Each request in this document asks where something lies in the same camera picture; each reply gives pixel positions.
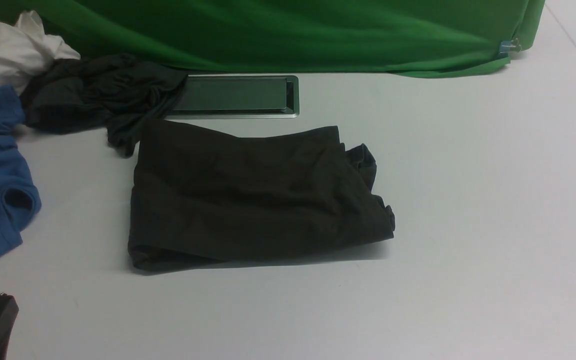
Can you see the metal table cable hatch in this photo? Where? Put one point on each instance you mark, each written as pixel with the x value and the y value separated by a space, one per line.
pixel 231 96

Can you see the dark teal crumpled garment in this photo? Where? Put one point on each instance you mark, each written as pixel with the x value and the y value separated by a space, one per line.
pixel 117 92

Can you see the green backdrop cloth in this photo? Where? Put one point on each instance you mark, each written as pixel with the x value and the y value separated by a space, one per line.
pixel 429 39

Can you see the white crumpled garment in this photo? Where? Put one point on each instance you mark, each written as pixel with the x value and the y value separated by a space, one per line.
pixel 27 51

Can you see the blue binder clip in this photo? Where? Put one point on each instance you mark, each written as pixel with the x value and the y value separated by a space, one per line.
pixel 508 47

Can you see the dark gray long-sleeve top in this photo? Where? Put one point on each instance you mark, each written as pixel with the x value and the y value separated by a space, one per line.
pixel 202 197

